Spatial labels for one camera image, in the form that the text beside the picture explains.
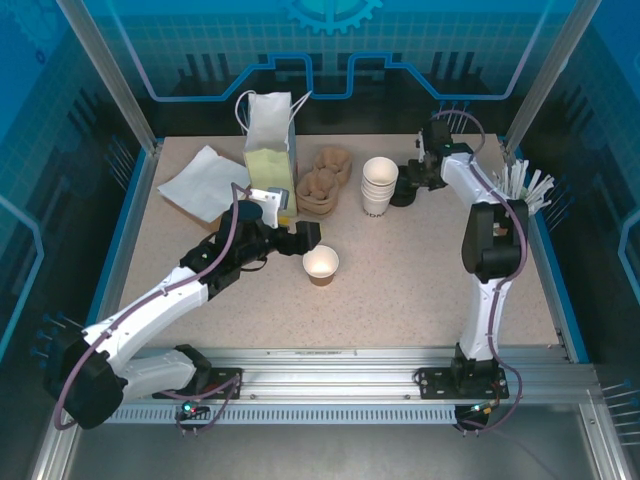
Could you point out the brown paper coffee cup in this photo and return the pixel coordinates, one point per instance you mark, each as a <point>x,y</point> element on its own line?
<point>321,265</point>

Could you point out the painted paper gift bag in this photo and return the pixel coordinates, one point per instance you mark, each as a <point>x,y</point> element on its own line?
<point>267,165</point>

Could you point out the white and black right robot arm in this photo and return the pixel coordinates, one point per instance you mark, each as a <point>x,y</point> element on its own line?
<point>487,310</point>

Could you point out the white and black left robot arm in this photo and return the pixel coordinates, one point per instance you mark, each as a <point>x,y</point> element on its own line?
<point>150,310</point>

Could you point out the stack of black lids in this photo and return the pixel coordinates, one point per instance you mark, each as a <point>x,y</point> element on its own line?
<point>402,200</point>

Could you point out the stack of white paper cups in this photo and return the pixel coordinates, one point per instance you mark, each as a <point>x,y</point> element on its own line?
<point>379,185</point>

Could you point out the stack of pulp cup carriers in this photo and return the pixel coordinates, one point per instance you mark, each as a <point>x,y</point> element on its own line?
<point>320,192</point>

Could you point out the brown paper napkin stack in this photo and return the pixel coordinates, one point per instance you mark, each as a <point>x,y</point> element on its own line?
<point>202,225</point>

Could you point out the white paper napkin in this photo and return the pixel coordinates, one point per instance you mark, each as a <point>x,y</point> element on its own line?
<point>200,180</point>

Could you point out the white wrapped stir stick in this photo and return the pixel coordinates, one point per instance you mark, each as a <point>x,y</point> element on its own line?
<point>541,187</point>
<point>519,180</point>
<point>539,206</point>
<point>499,185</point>

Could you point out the small LED connector board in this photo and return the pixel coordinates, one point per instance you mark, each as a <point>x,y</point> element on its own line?
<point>482,407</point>
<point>190,409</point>

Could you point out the aluminium frame post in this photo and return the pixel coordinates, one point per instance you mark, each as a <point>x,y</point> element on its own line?
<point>550,75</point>
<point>110,80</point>

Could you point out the aluminium mounting rail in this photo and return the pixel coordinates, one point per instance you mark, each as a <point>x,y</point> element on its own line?
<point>325,375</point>

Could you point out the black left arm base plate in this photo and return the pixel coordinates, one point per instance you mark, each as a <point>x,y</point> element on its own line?
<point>225,382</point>

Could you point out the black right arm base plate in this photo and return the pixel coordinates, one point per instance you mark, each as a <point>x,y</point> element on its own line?
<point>435,385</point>

